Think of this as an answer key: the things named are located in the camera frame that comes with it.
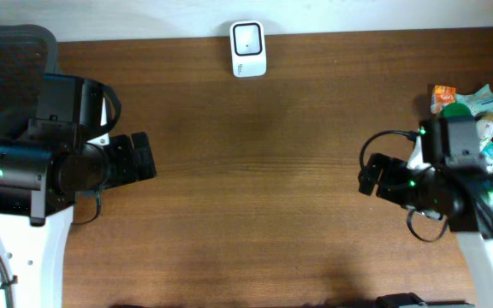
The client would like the teal tissue packet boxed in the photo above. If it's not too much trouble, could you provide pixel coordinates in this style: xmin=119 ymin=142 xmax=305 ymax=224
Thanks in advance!
xmin=481 ymin=141 xmax=493 ymax=174

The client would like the green lidded jar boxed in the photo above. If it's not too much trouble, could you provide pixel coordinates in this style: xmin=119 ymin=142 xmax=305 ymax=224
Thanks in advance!
xmin=438 ymin=103 xmax=472 ymax=118

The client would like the white tube with tan cap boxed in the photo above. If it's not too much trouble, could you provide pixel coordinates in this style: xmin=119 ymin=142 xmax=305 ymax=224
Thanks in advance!
xmin=476 ymin=113 xmax=493 ymax=151

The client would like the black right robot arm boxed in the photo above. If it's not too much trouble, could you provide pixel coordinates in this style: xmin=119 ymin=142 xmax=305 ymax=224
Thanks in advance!
xmin=358 ymin=116 xmax=493 ymax=307

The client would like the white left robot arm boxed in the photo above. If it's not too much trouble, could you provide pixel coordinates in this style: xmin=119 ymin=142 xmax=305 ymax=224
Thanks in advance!
xmin=0 ymin=74 xmax=156 ymax=307

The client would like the white barcode scanner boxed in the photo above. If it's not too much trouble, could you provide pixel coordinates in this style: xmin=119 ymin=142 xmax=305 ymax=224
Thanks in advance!
xmin=229 ymin=21 xmax=267 ymax=78

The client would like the dark grey plastic basket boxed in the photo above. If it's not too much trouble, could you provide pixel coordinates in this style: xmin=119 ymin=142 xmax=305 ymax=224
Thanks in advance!
xmin=0 ymin=25 xmax=60 ymax=139

